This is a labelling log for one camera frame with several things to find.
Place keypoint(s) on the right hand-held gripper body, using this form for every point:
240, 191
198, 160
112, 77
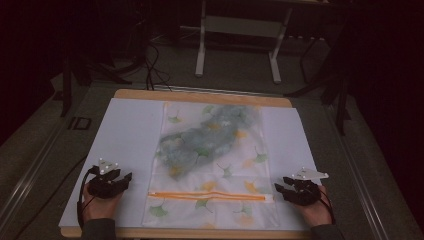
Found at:
305, 193

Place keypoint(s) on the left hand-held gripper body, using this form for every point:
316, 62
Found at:
105, 188

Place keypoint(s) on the leaf-print mesh laundry bag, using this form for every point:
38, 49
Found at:
213, 186

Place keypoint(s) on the person's left hand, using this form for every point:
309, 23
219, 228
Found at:
98, 208

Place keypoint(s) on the person's right hand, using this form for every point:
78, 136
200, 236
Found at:
316, 213

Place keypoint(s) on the white table mat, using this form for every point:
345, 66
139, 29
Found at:
130, 140

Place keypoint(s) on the grey-blue cloth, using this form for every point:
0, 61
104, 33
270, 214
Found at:
206, 140

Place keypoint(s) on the black stand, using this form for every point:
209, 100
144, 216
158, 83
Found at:
80, 71
336, 90

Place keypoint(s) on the wooden table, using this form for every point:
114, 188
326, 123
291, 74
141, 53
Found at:
200, 97

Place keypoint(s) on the metal floor rail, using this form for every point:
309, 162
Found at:
30, 173
356, 173

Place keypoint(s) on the black floor bracket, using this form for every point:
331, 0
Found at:
80, 123

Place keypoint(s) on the white metal table frame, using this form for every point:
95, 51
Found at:
243, 26

